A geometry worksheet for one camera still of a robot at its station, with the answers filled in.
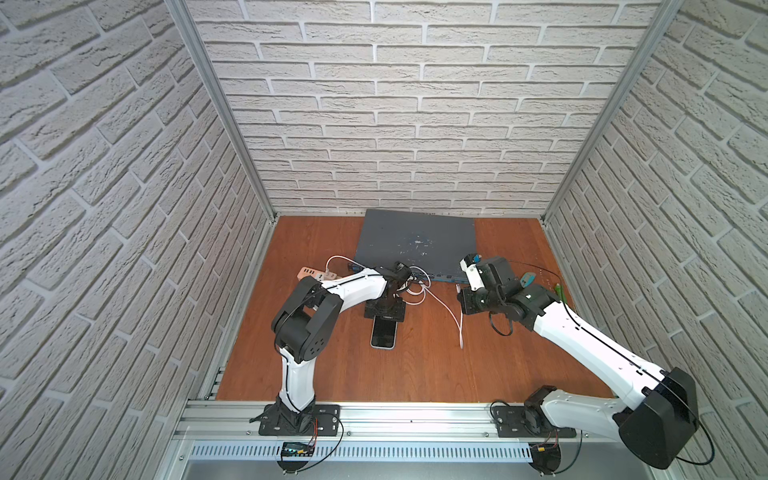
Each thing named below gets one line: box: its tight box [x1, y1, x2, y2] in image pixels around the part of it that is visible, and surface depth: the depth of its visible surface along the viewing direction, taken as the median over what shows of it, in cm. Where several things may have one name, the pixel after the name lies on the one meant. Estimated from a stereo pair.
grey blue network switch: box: [352, 209, 476, 284], surface depth 112 cm
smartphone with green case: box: [370, 315, 398, 350], surface depth 91 cm
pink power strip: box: [297, 266, 337, 281], surface depth 102 cm
